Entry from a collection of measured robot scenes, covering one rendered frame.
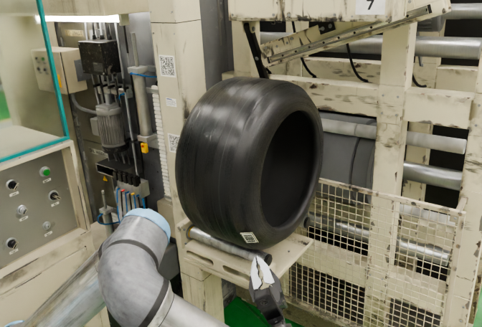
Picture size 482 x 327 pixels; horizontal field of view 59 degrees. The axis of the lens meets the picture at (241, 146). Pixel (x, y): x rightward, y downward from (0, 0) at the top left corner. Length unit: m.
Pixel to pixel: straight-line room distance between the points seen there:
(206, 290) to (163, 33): 1.06
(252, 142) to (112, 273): 0.56
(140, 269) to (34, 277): 0.90
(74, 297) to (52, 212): 0.69
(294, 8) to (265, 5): 0.12
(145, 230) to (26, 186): 0.79
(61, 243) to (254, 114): 0.91
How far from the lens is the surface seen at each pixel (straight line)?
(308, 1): 1.48
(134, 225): 0.95
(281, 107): 1.31
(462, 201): 1.78
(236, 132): 1.22
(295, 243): 1.73
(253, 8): 1.59
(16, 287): 1.71
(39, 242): 1.75
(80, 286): 1.07
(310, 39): 1.64
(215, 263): 1.58
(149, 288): 0.85
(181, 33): 1.49
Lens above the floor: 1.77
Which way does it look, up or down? 21 degrees down
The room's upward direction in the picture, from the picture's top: 3 degrees counter-clockwise
